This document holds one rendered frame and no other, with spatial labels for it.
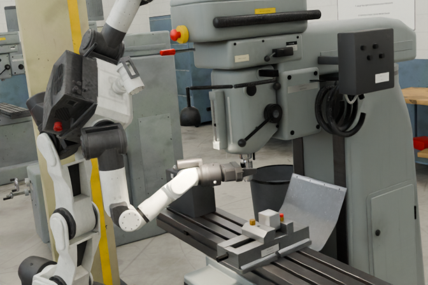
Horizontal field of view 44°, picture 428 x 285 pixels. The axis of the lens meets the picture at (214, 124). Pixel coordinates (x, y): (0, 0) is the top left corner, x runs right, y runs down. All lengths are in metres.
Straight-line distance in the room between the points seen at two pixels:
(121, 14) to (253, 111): 0.63
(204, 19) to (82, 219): 1.03
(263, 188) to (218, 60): 2.19
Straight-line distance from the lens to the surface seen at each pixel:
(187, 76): 9.28
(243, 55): 1.80
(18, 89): 10.86
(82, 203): 2.29
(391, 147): 2.29
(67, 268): 2.44
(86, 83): 1.93
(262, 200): 3.96
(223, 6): 1.75
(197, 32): 1.75
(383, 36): 1.90
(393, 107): 2.27
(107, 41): 2.10
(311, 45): 2.02
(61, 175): 2.21
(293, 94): 1.95
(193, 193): 2.34
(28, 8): 3.40
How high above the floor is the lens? 1.79
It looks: 11 degrees down
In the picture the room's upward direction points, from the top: 5 degrees counter-clockwise
